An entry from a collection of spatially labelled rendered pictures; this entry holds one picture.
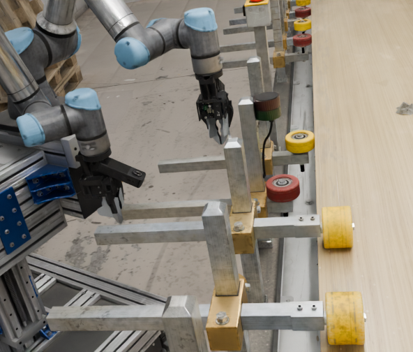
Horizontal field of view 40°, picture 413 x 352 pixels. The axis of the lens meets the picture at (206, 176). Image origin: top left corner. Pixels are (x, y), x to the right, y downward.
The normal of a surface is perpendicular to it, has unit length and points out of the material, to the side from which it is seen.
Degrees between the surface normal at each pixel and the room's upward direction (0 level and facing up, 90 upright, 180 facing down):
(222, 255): 90
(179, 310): 45
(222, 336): 90
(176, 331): 90
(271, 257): 0
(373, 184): 0
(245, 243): 90
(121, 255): 0
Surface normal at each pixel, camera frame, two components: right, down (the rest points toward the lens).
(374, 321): -0.15, -0.87
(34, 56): 0.83, 0.13
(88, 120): 0.39, 0.38
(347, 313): -0.22, -0.40
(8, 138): -0.55, 0.47
